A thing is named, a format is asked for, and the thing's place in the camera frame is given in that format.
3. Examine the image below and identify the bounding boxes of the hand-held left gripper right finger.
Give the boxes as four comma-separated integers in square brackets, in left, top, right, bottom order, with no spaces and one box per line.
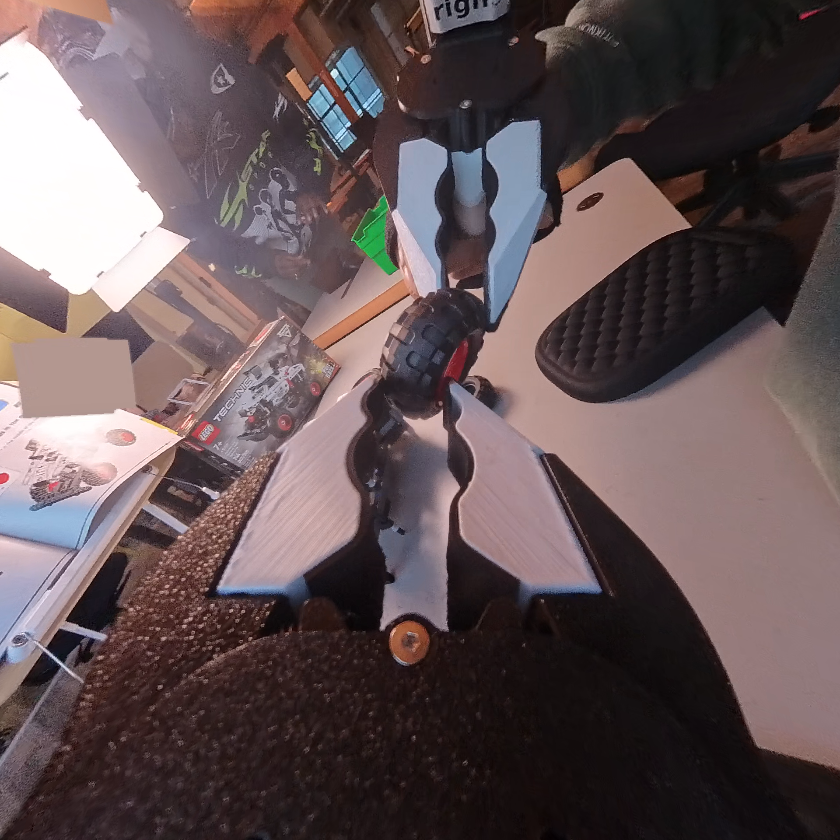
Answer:
[447,382,607,598]

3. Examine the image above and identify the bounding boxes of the black toy tire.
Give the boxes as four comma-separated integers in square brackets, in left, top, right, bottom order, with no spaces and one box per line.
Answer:
[381,287,489,421]

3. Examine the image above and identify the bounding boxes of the building instruction booklet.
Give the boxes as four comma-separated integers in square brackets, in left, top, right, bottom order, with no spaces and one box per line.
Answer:
[0,381,182,651]

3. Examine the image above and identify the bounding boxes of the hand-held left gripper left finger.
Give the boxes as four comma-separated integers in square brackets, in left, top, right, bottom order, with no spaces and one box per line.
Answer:
[217,384,384,598]

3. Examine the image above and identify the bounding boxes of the paned window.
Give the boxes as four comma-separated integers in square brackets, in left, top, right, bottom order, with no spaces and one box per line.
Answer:
[306,46,388,154]

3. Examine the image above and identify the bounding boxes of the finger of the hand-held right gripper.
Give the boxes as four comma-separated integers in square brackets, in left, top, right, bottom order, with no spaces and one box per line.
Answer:
[392,136,459,299]
[481,119,548,326]

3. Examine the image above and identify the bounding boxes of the black office chair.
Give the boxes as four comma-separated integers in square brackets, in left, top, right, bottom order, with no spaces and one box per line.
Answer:
[703,125,840,231]

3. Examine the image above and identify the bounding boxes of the toy truck set box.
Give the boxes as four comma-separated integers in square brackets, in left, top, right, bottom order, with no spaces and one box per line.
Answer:
[182,315,342,469]

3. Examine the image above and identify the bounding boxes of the black honeycomb pad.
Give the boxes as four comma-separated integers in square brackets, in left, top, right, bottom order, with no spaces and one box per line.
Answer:
[536,227,796,405]

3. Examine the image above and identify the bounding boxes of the red toy wheel hub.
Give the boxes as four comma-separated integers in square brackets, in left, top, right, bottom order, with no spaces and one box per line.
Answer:
[439,334,476,391]

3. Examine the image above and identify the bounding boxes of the white booklet stand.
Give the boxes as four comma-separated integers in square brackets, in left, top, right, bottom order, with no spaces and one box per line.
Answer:
[0,466,174,703]

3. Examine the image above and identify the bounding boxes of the dark printed wall banner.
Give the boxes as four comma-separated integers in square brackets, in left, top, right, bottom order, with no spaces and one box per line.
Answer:
[125,20,353,279]

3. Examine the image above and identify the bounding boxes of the green plastic bin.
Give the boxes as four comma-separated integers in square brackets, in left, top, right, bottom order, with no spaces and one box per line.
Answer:
[351,195,403,277]

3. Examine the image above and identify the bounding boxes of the bright studio light panel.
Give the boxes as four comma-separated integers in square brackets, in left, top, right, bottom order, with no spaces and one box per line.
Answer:
[0,37,193,298]

